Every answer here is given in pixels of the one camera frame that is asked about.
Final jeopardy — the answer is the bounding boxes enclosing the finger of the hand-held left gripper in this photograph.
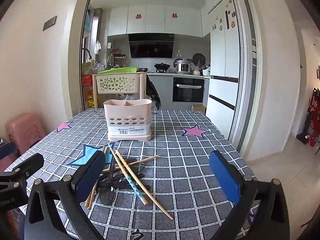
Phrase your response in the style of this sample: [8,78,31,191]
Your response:
[0,153,45,183]
[0,141,17,159]

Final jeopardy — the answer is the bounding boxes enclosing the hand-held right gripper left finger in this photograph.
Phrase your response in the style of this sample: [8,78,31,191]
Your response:
[25,151,107,227]

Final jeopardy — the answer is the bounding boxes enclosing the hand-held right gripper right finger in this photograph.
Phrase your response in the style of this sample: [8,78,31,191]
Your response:
[209,151,295,228]

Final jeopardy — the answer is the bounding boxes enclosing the plain bamboo chopstick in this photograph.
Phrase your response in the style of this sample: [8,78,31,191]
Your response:
[84,147,105,208]
[102,155,160,173]
[87,147,108,210]
[115,150,174,220]

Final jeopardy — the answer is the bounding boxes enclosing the black plastic spoon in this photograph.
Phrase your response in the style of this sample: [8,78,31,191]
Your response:
[100,158,145,183]
[100,159,117,205]
[96,183,152,193]

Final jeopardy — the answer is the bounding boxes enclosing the blue patterned bamboo chopstick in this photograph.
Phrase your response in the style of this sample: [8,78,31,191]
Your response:
[107,143,148,207]

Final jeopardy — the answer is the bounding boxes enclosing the beige plastic utensil holder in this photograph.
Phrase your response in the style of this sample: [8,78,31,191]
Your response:
[103,99,153,142]

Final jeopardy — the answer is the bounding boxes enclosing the pink plastic stool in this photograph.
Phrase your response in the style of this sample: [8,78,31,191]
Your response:
[5,112,47,155]

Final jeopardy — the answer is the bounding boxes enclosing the grey checked star tablecloth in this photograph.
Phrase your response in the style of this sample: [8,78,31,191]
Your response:
[0,107,265,240]

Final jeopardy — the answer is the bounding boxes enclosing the cardboard box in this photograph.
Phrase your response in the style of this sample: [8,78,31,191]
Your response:
[191,104,207,115]

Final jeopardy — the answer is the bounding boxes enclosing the yellow packets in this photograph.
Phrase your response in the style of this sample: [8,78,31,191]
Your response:
[86,90,97,108]

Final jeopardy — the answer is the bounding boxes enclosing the clear plastic bag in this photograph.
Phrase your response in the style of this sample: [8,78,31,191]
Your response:
[116,93,137,102]

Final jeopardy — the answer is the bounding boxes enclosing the black built-in oven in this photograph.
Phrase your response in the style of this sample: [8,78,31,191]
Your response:
[172,76,205,103]

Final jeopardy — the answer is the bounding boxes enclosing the red box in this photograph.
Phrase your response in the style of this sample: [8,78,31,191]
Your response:
[82,74,93,90]

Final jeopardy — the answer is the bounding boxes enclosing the red fire extinguisher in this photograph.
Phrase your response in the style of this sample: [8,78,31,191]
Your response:
[296,87,320,147]

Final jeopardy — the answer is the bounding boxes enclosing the beige perforated storage cart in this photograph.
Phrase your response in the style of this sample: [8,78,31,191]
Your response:
[92,72,148,108]

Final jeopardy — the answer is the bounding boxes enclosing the black plastic bag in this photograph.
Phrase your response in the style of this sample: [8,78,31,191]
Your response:
[146,76,162,110]

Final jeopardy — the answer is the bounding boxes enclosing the grey kitchen counter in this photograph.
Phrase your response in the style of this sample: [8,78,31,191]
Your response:
[146,72,210,103]

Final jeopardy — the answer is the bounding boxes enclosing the green plastic basket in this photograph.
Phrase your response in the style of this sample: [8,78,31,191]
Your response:
[97,66,138,75]

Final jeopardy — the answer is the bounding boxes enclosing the silver pressure cooker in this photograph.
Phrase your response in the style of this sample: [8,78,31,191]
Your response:
[174,58,192,75]

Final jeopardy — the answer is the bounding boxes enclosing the black round hanging pan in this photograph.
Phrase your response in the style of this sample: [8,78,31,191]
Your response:
[192,53,206,68]

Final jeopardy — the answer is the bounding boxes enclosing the countertop spice rack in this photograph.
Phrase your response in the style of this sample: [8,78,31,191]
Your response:
[107,52,128,68]

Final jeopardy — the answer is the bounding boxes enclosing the white refrigerator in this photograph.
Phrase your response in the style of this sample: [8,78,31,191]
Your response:
[207,0,242,140]

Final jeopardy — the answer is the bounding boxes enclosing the black wok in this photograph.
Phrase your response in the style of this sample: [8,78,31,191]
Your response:
[153,62,172,71]

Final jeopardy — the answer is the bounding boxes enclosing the black range hood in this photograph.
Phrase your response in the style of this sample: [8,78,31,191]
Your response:
[128,33,175,59]

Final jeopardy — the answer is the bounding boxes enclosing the white upper kitchen cabinets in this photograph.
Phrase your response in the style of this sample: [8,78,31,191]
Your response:
[107,4,203,37]

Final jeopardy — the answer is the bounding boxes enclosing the dark wall switch panel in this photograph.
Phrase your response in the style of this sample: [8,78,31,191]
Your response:
[43,16,57,32]

